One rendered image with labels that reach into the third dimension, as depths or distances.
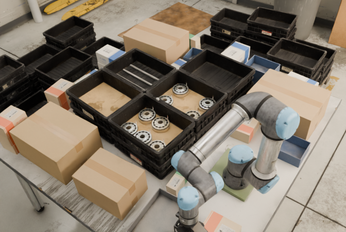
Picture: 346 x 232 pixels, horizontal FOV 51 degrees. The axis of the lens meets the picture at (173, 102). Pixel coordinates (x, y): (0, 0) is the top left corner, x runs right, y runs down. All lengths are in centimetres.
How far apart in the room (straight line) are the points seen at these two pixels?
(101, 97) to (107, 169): 61
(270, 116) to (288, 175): 70
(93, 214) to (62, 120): 57
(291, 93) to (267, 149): 73
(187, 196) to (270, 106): 47
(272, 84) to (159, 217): 105
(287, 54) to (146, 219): 204
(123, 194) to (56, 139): 51
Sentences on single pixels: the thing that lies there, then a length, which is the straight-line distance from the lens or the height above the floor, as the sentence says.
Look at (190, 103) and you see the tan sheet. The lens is 223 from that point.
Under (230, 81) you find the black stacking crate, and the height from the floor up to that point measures 83.
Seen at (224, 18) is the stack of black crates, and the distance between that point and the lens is 401.
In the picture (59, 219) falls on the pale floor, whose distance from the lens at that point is 287.
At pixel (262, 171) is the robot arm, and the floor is 98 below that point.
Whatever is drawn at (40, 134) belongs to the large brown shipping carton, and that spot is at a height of 90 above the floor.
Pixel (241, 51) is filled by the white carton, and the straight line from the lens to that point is 260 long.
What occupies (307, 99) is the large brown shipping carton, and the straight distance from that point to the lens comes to 224.
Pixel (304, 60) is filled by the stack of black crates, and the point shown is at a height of 49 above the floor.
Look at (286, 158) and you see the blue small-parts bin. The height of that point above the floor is 74.
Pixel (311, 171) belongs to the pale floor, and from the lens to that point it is 306.
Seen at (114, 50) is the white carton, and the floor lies 88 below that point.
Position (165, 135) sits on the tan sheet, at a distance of 206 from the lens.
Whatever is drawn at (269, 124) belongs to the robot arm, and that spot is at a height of 131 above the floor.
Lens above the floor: 233
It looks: 42 degrees down
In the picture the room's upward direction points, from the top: 4 degrees counter-clockwise
